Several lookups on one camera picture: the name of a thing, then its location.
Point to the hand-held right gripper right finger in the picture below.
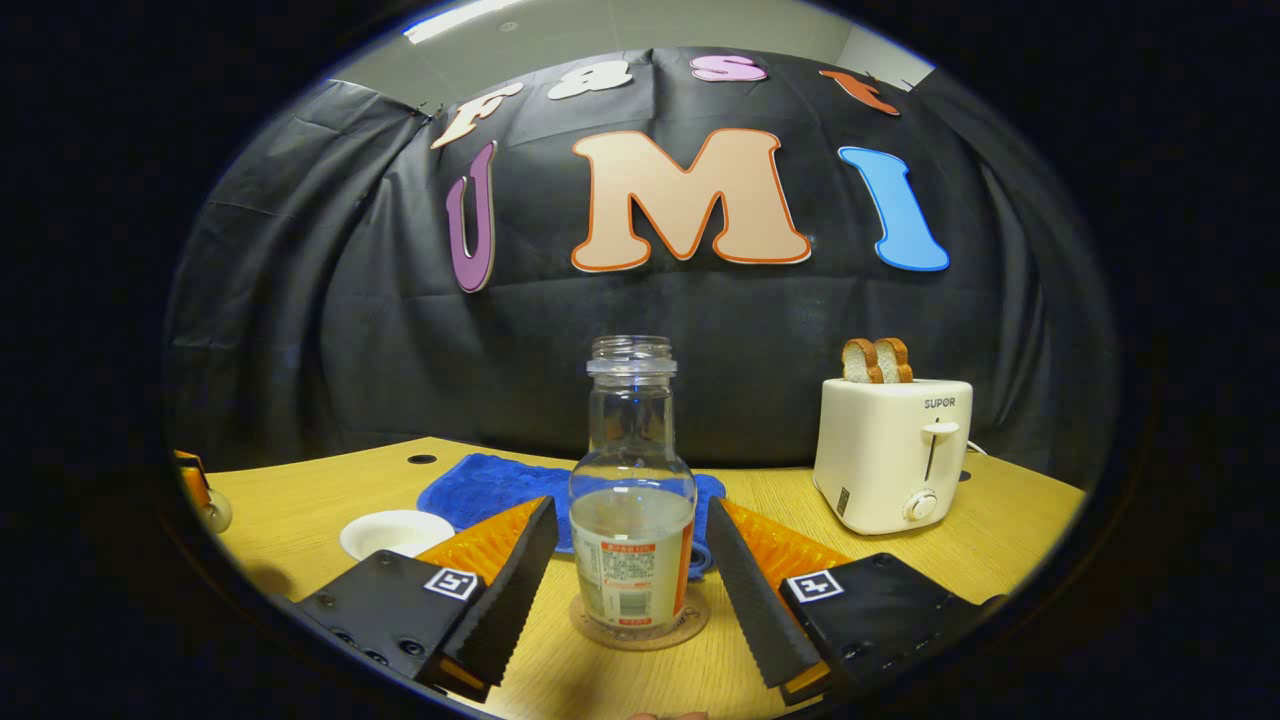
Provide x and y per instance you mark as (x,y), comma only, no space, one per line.
(755,600)

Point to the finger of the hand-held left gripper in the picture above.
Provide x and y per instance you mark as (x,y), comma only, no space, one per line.
(193,480)

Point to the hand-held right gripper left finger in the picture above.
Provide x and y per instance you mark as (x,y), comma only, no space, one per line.
(510,600)

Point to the round cork coaster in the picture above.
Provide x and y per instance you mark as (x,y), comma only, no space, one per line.
(698,615)

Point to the cream teacup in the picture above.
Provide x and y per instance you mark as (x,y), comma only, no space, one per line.
(395,530)

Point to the clear water bottle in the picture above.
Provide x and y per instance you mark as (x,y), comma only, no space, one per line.
(632,480)

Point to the blue towel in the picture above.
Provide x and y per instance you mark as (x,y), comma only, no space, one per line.
(470,490)

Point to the white toaster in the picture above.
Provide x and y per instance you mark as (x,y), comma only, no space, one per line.
(880,460)

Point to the black backdrop cloth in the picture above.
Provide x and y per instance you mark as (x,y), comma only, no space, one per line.
(300,300)

